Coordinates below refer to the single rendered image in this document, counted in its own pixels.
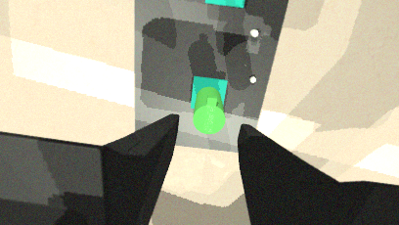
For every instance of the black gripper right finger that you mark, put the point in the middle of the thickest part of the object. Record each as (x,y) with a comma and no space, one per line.
(282,189)

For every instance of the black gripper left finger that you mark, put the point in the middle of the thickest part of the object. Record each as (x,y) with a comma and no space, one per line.
(114,184)

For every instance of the grey circuit board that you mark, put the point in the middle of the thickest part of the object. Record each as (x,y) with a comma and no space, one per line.
(209,64)

